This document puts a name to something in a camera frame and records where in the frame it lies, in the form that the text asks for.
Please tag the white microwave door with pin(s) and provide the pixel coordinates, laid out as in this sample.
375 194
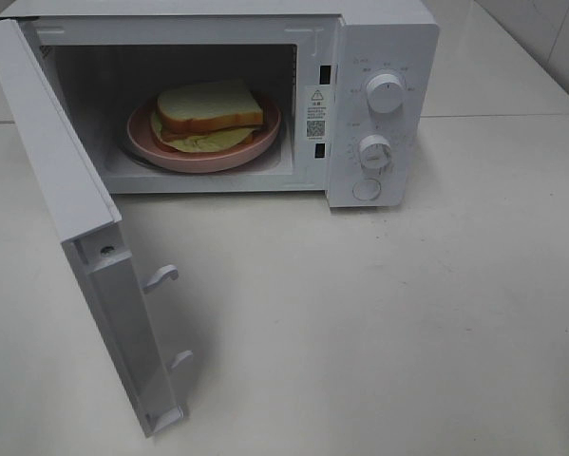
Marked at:
88 225

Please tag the sandwich with lettuce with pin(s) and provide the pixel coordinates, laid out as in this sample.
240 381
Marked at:
207 117

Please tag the white lower timer knob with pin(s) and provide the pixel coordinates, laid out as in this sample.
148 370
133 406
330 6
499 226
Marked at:
374 152

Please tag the white microwave oven body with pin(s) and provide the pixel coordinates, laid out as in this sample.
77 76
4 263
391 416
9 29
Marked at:
317 172

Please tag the white upper power knob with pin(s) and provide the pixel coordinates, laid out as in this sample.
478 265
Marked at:
385 92

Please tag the round white door button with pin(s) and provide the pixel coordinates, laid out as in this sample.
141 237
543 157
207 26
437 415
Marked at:
367 189

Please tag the pink round plate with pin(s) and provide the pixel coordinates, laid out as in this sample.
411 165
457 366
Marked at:
145 143

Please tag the white warning label sticker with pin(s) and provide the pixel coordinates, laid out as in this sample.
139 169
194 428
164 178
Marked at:
317 101

